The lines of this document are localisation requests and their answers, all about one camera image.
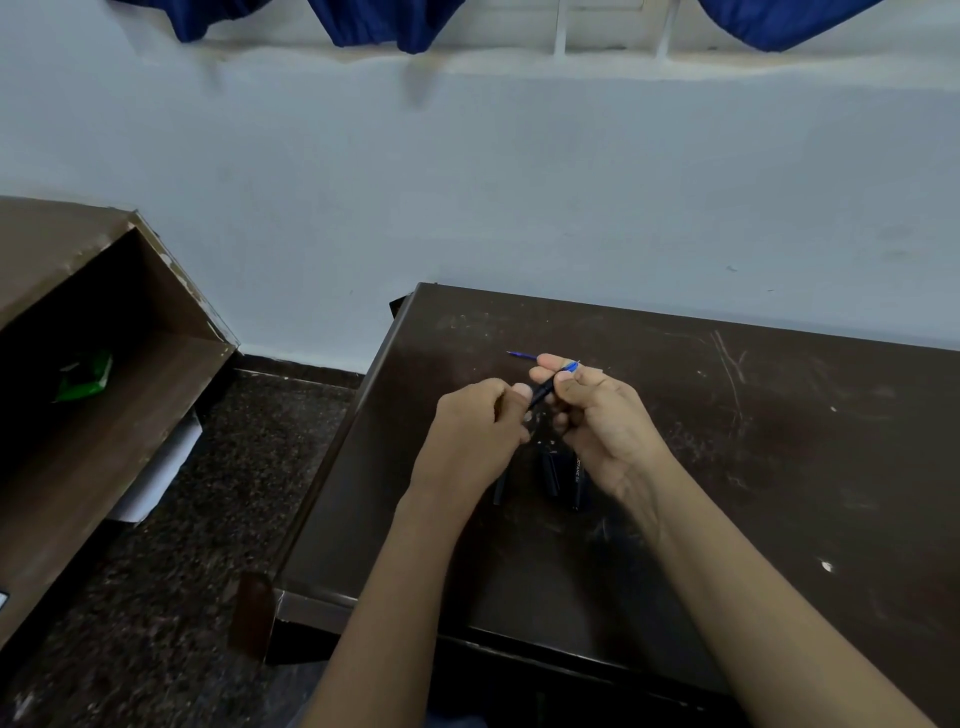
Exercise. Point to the person's left hand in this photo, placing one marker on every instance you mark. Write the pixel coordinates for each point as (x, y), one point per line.
(461, 439)

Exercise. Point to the person's right hand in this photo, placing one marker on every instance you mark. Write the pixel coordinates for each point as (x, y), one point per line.
(611, 431)

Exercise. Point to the person's right thumb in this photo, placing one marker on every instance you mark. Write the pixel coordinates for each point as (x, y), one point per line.
(574, 382)

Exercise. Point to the person's left thumb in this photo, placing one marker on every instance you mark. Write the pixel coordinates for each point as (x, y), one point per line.
(516, 391)

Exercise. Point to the black pen with blue end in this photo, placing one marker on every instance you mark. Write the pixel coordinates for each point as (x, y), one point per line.
(541, 394)

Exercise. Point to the person's right forearm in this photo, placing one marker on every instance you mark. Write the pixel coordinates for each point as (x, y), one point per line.
(750, 622)

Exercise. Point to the person's left forearm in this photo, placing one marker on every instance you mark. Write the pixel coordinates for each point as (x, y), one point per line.
(382, 607)

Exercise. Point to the blue pen refill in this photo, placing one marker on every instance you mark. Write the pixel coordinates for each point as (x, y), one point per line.
(520, 355)

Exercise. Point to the white paper sheet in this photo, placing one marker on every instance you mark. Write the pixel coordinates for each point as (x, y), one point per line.
(157, 472)

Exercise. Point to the blue curtain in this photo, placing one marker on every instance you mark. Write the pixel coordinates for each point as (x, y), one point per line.
(382, 22)
(780, 21)

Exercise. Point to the brown wooden shelf unit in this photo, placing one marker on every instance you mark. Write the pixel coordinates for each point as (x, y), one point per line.
(112, 420)

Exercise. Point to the green packet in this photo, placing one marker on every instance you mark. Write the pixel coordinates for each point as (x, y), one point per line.
(84, 377)

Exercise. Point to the white window frame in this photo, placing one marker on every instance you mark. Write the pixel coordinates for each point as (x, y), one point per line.
(600, 30)

